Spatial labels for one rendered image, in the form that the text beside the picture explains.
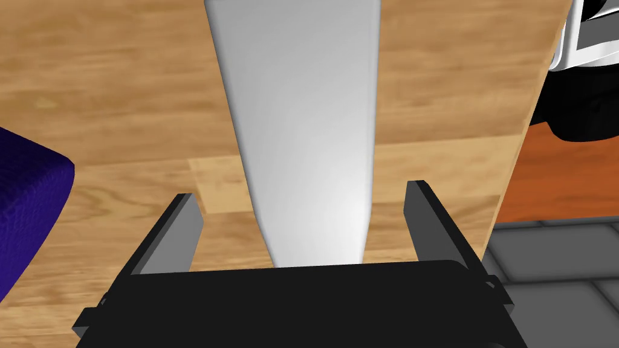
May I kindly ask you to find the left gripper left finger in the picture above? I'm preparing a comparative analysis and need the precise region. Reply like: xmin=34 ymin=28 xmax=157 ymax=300
xmin=130 ymin=193 xmax=204 ymax=277

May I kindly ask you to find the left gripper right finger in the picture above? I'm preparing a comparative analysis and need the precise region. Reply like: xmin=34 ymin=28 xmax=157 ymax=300
xmin=403 ymin=179 xmax=485 ymax=270

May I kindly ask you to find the dark purple rounded block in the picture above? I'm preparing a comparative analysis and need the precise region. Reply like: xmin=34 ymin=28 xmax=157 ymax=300
xmin=0 ymin=126 xmax=76 ymax=303

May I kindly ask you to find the light wooden table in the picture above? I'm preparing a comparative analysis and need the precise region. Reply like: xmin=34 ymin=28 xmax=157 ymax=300
xmin=0 ymin=0 xmax=574 ymax=348

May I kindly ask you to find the pale grey tapered flat object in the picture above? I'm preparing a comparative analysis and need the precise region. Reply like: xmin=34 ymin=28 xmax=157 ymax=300
xmin=203 ymin=0 xmax=383 ymax=269

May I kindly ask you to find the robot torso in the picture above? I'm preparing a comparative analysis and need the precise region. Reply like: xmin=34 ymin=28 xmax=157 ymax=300
xmin=550 ymin=0 xmax=619 ymax=143

